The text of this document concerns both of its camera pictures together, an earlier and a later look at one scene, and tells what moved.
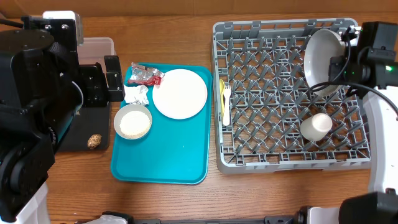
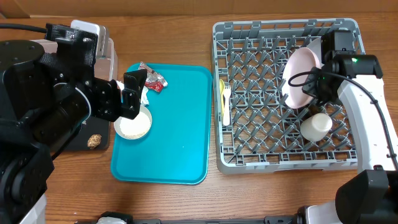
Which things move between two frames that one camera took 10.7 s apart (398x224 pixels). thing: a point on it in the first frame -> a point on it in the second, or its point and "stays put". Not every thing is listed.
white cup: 316,127 stays put
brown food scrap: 94,141 stays put
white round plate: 180,94 -> 301,60
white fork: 226,112 stays put
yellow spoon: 222,86 stays put
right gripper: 334,65 -> 310,89
